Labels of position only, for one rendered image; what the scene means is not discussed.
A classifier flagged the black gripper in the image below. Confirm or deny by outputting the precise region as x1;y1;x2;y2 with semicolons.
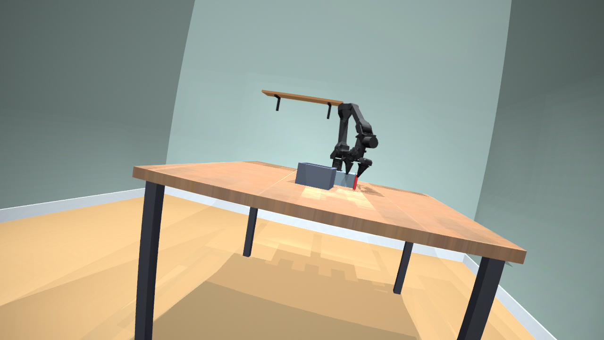
342;145;372;178

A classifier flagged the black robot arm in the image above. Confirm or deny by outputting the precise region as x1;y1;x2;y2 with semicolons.
330;103;378;171

